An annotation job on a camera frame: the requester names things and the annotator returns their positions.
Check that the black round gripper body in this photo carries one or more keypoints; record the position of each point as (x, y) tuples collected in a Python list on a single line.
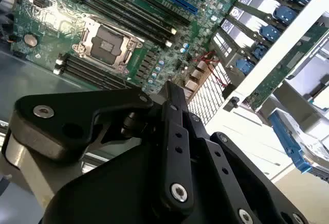
[(115, 188)]

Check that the green graphics card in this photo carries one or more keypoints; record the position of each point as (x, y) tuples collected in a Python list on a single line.
[(280, 72)]

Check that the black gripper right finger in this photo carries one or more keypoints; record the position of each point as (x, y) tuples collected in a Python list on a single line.
[(239, 183)]

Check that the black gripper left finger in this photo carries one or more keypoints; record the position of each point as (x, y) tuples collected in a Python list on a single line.
[(77, 105)]

